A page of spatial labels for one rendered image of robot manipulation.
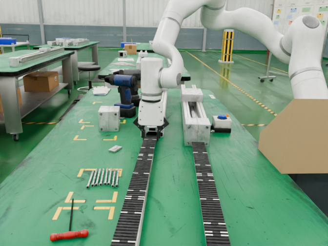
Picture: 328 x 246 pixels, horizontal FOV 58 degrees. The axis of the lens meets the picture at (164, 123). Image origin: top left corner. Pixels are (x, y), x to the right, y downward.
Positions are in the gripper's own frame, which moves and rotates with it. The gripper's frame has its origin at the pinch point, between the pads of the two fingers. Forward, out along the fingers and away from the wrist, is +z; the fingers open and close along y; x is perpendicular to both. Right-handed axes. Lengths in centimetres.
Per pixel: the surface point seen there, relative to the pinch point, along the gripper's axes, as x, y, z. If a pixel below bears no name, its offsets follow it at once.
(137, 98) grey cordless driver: 56, -12, -2
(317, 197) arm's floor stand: -18, 63, 15
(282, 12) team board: 583, 245, -79
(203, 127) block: -2.2, 21.3, -5.3
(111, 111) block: 11.9, -18.7, -6.4
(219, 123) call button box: 14.8, 30.3, -1.4
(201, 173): -31.5, 18.1, -0.1
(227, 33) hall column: 1004, 201, -26
